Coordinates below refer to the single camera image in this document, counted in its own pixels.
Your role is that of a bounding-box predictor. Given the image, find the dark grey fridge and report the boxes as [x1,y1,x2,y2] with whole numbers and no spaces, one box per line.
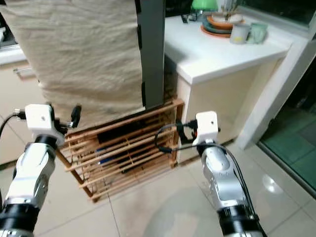
[136,0,166,110]

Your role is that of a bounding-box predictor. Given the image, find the small blue item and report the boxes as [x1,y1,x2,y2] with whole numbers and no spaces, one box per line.
[98,148,110,166]

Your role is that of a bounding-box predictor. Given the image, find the wooden slatted rack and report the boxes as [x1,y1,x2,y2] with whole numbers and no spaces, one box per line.
[58,98,186,202]

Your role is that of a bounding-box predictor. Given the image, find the cream cabinet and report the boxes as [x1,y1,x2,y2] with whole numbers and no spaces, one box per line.
[0,59,47,166]

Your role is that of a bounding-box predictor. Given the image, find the beige linen cloth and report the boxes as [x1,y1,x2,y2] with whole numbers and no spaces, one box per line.
[0,0,146,130]

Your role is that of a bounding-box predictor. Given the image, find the white counter unit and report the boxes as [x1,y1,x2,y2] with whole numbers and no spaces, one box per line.
[164,12,316,164]

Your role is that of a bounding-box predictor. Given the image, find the orange plate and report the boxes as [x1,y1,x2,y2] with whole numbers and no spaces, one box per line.
[200,25,232,39]

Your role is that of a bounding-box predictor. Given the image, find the teal plate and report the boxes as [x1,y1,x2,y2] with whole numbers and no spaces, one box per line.
[202,18,233,34]

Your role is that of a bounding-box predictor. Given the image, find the small black gadget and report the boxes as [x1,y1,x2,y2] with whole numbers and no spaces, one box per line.
[180,15,200,24]

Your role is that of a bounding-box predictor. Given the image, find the white bowl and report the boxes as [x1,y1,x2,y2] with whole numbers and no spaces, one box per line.
[211,12,245,25]

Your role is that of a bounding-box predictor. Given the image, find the green lamp shade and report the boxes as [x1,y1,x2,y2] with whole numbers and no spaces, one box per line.
[192,0,219,13]

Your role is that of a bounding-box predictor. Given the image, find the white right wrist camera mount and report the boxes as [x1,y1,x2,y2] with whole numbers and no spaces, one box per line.
[194,111,221,147]

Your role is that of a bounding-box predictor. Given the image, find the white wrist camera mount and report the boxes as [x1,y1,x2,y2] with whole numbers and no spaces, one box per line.
[25,104,69,148]
[194,111,221,147]

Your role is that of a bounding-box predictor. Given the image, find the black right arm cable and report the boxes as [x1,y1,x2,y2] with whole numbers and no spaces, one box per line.
[154,123,257,213]

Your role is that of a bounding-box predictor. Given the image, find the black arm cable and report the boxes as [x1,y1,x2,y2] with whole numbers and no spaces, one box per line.
[0,110,28,139]
[154,123,257,213]

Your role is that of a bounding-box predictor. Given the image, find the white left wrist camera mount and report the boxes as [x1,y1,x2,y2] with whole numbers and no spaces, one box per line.
[25,104,69,148]

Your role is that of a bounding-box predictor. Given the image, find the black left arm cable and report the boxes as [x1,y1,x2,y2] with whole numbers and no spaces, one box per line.
[0,110,28,139]

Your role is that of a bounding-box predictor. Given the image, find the silver bar handle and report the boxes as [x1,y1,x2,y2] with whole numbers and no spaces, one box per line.
[13,66,34,76]

